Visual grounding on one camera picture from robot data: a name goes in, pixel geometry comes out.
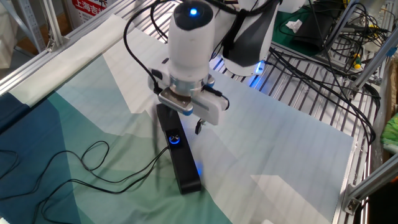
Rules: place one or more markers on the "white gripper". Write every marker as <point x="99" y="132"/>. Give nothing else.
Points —
<point x="208" y="107"/>

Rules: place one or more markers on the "black bar speaker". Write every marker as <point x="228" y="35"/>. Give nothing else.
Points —
<point x="183" y="168"/>

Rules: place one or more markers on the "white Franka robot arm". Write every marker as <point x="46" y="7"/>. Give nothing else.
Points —
<point x="189" y="46"/>

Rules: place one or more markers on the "teal and white patterned cloth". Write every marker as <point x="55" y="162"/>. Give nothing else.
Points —
<point x="264" y="140"/>

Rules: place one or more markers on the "green mat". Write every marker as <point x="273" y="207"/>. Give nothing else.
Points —
<point x="286" y="31"/>

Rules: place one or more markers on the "white crumpled tissue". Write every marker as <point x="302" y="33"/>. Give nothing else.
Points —
<point x="293" y="25"/>

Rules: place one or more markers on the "black flat case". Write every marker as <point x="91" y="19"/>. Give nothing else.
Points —
<point x="314" y="31"/>

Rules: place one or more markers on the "red and white sign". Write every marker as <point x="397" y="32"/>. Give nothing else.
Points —
<point x="88" y="7"/>

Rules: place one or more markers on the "yellow green screwdriver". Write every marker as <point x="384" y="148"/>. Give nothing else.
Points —
<point x="357" y="60"/>

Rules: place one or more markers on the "green bag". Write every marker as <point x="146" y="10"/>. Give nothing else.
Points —
<point x="390" y="133"/>

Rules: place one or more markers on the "grey perforated shelf upright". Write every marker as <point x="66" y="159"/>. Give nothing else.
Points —
<point x="32" y="25"/>

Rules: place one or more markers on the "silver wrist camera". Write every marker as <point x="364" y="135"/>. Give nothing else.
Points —
<point x="174" y="101"/>

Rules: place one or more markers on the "aluminium table side rail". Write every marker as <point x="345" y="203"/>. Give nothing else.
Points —
<point x="31" y="67"/>

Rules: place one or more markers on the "aluminium frame post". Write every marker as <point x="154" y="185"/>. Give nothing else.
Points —
<point x="54" y="21"/>
<point x="373" y="63"/>
<point x="373" y="180"/>

